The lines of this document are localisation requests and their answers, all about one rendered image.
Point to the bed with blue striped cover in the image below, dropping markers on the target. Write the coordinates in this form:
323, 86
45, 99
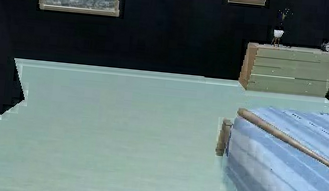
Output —
286, 169

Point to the grey alarm clock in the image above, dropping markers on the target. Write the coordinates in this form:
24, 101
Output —
327, 47

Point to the pale green chest of drawers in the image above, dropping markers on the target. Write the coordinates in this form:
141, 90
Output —
290, 70

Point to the wooden baseball bat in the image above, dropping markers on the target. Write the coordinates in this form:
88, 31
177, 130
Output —
289, 139

